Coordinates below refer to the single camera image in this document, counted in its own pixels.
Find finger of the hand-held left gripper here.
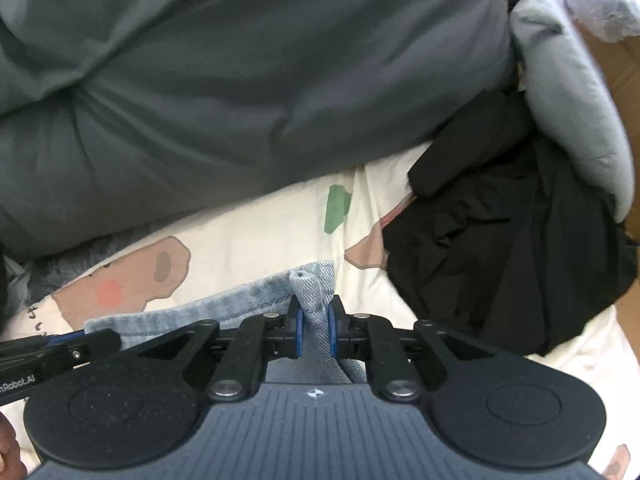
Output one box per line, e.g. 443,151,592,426
0,329,122,368

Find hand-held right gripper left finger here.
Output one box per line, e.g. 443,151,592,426
137,294,304,401

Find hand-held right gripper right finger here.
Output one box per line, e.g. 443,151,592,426
327,294,496,403

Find light blue jeans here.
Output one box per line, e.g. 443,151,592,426
82,260,371,386

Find person's left hand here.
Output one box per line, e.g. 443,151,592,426
0,407,21,476

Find bear printed bedsheet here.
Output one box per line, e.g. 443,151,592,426
0,140,640,480

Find black garment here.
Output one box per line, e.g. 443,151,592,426
380,87,640,358

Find grey neck pillow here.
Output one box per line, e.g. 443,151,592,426
510,0,636,223

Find folded cardboard sheet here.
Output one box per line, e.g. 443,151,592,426
575,20,640,321

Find white pillow in plastic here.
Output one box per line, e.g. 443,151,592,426
550,0,640,46

